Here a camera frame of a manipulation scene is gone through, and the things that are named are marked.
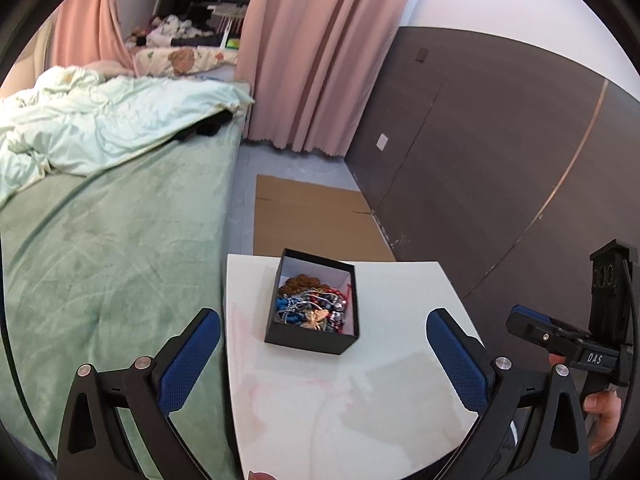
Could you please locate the pile of clothes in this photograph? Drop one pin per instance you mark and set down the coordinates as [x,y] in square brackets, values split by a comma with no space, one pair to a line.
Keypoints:
[170,30]

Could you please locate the black cloth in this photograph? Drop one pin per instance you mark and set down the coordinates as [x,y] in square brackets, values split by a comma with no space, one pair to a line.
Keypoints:
[207,127]

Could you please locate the floral pillow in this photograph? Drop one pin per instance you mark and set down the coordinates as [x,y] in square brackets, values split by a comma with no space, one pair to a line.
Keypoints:
[185,59]

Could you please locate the flat brown cardboard sheet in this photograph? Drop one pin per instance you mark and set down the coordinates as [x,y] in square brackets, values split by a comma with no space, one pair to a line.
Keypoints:
[310,220]

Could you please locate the straw-coloured bow charm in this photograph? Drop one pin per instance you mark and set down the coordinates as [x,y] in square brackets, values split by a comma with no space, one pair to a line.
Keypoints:
[316,317]

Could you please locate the pink curtain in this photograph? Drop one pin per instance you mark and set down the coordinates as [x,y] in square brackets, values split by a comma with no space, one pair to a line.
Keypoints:
[325,50]
[85,30]

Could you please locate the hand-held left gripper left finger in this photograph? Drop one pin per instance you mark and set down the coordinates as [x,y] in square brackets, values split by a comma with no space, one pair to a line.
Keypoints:
[190,360]

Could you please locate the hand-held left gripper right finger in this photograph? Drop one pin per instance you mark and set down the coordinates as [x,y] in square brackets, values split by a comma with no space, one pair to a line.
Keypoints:
[460,360]

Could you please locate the green bedsheet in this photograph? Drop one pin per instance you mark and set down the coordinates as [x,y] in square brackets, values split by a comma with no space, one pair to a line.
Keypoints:
[115,260]

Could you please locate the bright green packet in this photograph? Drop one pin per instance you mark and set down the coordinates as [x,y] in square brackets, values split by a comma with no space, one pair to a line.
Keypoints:
[233,43]

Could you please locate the white wall socket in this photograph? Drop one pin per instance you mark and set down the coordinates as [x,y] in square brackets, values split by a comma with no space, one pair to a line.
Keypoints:
[382,141]

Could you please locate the light green quilt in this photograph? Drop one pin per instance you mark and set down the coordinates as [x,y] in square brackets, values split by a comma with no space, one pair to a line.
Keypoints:
[100,115]

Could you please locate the person's right hand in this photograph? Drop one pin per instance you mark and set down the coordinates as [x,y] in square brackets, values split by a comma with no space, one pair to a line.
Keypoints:
[605,415]

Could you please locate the black jewelry box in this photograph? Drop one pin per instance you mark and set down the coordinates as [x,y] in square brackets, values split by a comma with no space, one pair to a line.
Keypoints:
[305,341]

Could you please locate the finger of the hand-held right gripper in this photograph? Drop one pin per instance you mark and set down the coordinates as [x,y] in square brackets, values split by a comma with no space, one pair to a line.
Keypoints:
[532,312]
[542,335]

